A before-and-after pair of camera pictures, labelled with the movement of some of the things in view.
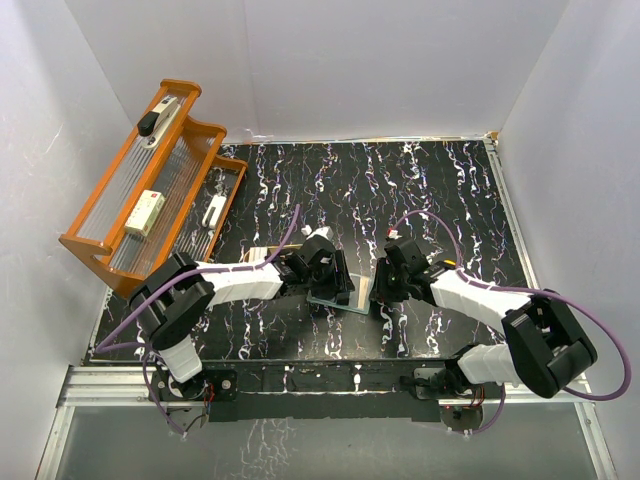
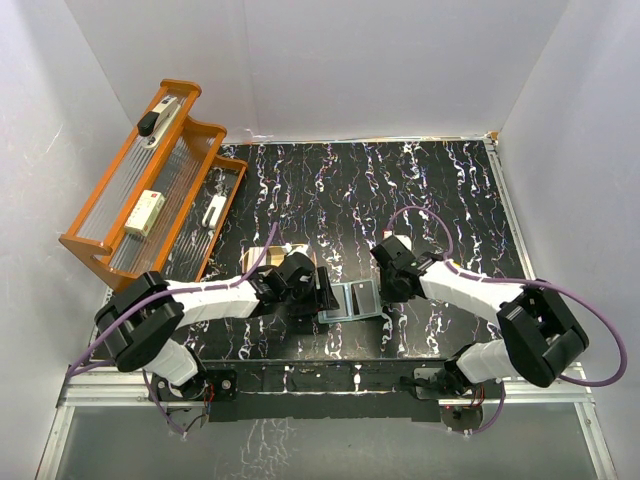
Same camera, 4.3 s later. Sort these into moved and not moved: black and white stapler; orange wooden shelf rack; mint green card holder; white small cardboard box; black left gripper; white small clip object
Moved: black left gripper; mint green card holder
Not moved: white small clip object; black and white stapler; orange wooden shelf rack; white small cardboard box
